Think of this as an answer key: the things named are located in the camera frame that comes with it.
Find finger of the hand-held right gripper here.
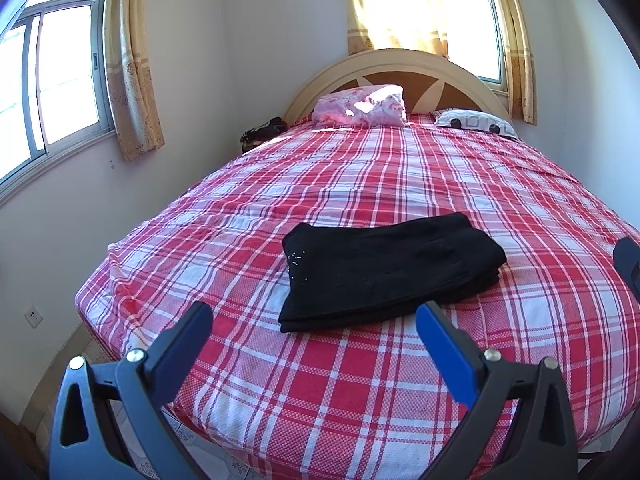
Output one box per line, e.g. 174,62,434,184
612,236,640,306

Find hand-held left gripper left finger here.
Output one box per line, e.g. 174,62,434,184
48,301,214,480

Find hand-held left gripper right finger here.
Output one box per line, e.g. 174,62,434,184
416,301,581,480

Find black pants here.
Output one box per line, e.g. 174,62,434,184
279,212,507,334

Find bed with red plaid sheet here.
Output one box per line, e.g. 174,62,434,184
75,112,640,480

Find white patterned pillow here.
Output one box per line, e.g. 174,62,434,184
433,109,520,140

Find dark bag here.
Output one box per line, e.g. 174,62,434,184
240,117,289,155

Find narrow yellow curtain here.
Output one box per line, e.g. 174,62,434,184
487,0,539,127

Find pink floral pillow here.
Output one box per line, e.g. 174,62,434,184
312,85,407,128

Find cream arched headboard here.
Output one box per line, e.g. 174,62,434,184
284,49,512,122

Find yellow side window curtain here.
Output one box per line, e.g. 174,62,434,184
103,0,166,162

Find window behind headboard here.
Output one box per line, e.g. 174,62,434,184
440,0,507,86

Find side sliding window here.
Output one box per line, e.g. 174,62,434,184
0,0,117,202

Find wide yellow curtain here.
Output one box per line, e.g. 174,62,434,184
339,0,451,59

